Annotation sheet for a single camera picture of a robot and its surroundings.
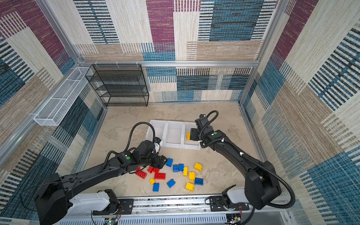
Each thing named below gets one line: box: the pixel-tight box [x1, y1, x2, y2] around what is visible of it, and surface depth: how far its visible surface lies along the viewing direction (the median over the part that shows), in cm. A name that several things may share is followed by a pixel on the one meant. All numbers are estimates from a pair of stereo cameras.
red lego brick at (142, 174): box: [135, 170, 148, 180], surface depth 85 cm
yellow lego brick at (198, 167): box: [194, 162, 203, 172], surface depth 87 cm
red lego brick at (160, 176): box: [154, 172, 166, 180], surface depth 83 cm
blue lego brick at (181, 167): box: [178, 163, 185, 172], surface depth 87 cm
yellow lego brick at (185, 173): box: [182, 166, 188, 177], surface depth 84 cm
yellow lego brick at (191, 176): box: [188, 171, 196, 182], surface depth 83 cm
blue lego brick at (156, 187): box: [152, 182, 160, 192], surface depth 81 cm
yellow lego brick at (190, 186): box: [185, 182, 195, 192], surface depth 79 cm
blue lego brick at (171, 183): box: [166, 178, 176, 189], surface depth 83 cm
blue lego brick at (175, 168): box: [172, 164, 179, 173], surface depth 85 cm
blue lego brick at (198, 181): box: [194, 177, 204, 186], surface depth 82 cm
